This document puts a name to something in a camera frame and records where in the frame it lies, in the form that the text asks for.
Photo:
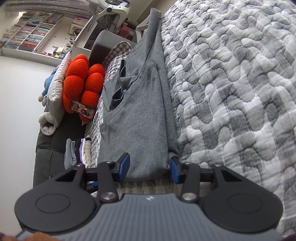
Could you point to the folded dark garment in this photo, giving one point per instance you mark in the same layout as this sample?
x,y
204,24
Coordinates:
x,y
78,148

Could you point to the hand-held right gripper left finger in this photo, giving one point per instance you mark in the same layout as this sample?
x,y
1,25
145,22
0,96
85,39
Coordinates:
x,y
124,165

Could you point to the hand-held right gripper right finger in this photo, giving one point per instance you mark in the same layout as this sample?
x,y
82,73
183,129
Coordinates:
x,y
174,170

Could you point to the blue plush toy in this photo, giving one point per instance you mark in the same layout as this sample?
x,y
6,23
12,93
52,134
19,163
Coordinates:
x,y
48,83

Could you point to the grey patterned curtain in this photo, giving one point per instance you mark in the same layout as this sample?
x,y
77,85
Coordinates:
x,y
57,7

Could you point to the white printed pillow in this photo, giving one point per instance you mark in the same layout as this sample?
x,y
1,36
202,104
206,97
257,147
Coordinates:
x,y
56,92

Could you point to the white office chair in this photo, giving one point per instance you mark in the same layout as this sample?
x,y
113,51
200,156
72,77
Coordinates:
x,y
113,4

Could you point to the dark grey sofa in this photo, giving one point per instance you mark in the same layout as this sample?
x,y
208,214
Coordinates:
x,y
57,143

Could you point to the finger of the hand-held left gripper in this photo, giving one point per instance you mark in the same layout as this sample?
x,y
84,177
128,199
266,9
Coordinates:
x,y
94,185

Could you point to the folded white garment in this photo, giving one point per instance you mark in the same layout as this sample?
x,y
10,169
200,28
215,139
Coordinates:
x,y
82,151

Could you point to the grey t-shirt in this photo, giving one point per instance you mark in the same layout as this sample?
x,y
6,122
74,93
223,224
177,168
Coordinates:
x,y
138,115

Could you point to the white desk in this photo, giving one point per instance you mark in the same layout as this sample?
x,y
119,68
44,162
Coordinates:
x,y
79,39

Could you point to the orange knotted ball cushion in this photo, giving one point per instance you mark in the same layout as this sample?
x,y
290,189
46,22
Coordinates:
x,y
76,81

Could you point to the grey quilted checked blanket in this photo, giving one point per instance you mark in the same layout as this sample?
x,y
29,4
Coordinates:
x,y
231,81

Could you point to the black smartphone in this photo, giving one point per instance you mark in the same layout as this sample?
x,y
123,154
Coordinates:
x,y
82,110

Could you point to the folded beige garment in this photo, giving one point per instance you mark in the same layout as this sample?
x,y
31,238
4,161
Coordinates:
x,y
87,153

